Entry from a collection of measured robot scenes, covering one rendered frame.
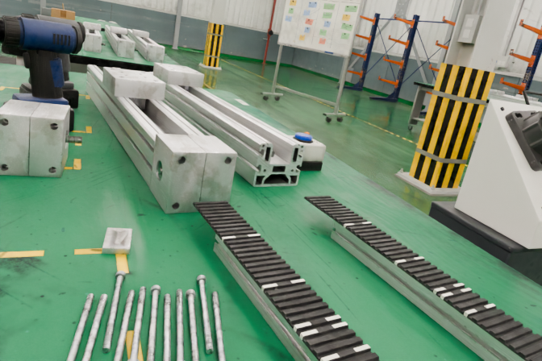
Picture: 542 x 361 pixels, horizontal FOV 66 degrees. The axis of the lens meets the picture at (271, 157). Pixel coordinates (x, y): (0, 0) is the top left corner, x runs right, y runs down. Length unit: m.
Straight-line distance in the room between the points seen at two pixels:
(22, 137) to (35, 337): 0.37
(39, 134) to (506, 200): 0.80
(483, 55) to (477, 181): 3.07
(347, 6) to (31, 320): 6.18
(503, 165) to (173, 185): 0.60
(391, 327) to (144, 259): 0.28
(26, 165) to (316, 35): 6.14
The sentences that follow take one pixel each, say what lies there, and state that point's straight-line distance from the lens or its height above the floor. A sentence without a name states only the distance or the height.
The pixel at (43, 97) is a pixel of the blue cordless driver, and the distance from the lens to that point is 0.97.
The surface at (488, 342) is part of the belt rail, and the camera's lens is 0.50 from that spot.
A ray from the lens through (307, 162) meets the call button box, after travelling 0.93.
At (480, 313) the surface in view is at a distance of 0.52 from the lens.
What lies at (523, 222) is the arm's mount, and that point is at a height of 0.82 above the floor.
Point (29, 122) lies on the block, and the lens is 0.72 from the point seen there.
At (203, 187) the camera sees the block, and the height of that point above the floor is 0.82.
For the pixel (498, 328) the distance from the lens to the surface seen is 0.51.
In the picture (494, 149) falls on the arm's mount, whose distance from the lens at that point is 0.91.
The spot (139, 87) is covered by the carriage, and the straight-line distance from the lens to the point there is 0.99.
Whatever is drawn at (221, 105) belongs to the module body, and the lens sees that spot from 1.09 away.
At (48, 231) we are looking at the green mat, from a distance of 0.58.
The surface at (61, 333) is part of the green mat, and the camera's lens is 0.42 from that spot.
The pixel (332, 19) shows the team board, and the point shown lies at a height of 1.44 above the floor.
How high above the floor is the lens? 1.05
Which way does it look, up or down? 16 degrees down
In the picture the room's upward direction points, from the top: 11 degrees clockwise
